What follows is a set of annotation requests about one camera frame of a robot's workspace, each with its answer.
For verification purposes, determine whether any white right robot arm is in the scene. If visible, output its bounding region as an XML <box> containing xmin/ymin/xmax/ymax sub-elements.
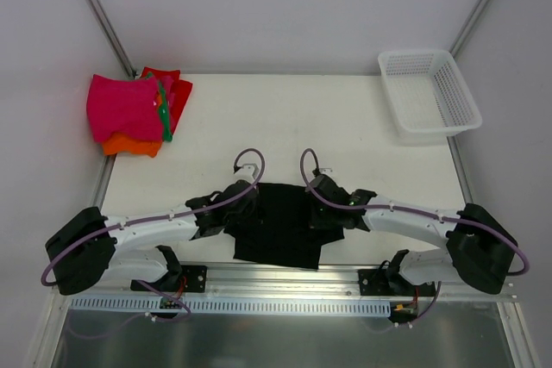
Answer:
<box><xmin>306</xmin><ymin>172</ymin><xmax>518</xmax><ymax>296</ymax></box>

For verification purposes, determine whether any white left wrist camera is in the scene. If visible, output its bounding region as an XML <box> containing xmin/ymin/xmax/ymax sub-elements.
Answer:
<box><xmin>234</xmin><ymin>163</ymin><xmax>260</xmax><ymax>184</ymax></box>

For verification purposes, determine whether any aluminium front rail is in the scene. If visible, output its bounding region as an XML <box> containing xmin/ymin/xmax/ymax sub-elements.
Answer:
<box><xmin>79</xmin><ymin>262</ymin><xmax>520</xmax><ymax>303</ymax></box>

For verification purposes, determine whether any white plastic basket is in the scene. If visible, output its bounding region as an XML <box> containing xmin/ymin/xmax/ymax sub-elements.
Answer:
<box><xmin>378</xmin><ymin>49</ymin><xmax>482</xmax><ymax>145</ymax></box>

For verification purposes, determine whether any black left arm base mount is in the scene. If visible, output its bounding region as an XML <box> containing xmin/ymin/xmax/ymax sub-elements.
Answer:
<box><xmin>130</xmin><ymin>245</ymin><xmax>208</xmax><ymax>294</ymax></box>

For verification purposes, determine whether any orange folded t shirt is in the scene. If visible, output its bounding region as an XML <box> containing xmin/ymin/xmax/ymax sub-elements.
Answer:
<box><xmin>102</xmin><ymin>92</ymin><xmax>163</xmax><ymax>158</ymax></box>

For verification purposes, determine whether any black t shirt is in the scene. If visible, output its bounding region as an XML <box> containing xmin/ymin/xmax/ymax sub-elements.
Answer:
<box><xmin>224</xmin><ymin>183</ymin><xmax>344</xmax><ymax>270</ymax></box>

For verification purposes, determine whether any left aluminium corner post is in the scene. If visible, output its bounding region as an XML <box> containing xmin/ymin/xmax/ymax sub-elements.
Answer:
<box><xmin>85</xmin><ymin>0</ymin><xmax>137</xmax><ymax>79</ymax></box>

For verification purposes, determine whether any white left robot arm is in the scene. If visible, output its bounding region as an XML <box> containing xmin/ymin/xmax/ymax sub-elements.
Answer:
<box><xmin>41</xmin><ymin>179</ymin><xmax>258</xmax><ymax>296</ymax></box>

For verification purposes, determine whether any white slotted cable duct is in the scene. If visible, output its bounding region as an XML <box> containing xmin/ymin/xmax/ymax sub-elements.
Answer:
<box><xmin>70</xmin><ymin>295</ymin><xmax>392</xmax><ymax>318</ymax></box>

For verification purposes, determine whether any right aluminium corner post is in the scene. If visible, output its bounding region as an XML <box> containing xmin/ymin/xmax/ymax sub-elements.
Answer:
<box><xmin>448</xmin><ymin>0</ymin><xmax>492</xmax><ymax>58</ymax></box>

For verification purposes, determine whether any aluminium corner post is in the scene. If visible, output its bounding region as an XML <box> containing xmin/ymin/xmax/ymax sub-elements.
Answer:
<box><xmin>448</xmin><ymin>0</ymin><xmax>492</xmax><ymax>58</ymax></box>
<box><xmin>85</xmin><ymin>0</ymin><xmax>137</xmax><ymax>79</ymax></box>

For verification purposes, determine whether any red folded t shirt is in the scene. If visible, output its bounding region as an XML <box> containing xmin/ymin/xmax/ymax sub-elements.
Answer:
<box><xmin>141</xmin><ymin>66</ymin><xmax>193</xmax><ymax>134</ymax></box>

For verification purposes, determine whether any magenta folded t shirt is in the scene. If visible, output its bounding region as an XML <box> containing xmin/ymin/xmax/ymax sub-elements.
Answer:
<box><xmin>86</xmin><ymin>74</ymin><xmax>164</xmax><ymax>143</ymax></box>

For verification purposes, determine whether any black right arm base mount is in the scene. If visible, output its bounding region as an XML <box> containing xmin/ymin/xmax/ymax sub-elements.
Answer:
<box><xmin>357</xmin><ymin>249</ymin><xmax>436</xmax><ymax>297</ymax></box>

